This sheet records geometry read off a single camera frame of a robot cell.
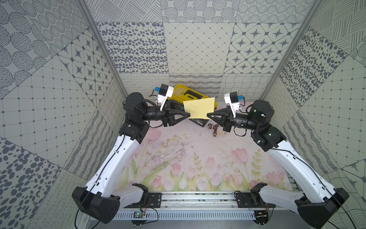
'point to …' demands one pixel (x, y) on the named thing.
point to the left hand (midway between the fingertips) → (188, 109)
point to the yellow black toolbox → (182, 93)
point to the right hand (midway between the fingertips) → (207, 116)
